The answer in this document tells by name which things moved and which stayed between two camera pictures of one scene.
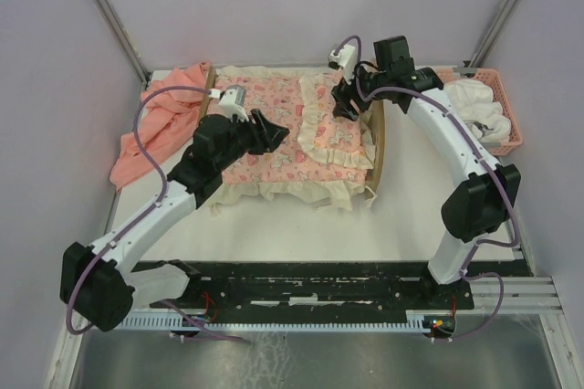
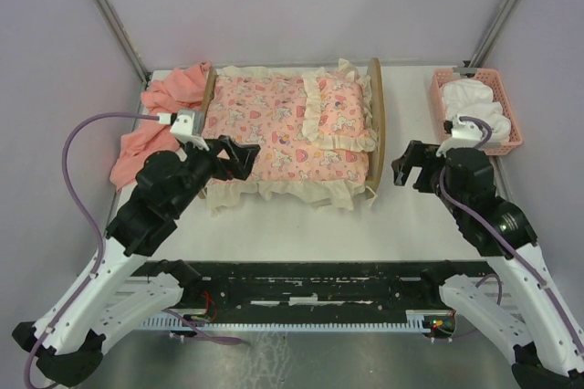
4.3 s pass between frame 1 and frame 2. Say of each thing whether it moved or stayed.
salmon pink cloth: stayed
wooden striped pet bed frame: stayed
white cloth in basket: stayed
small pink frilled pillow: moved
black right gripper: moved
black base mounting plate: stayed
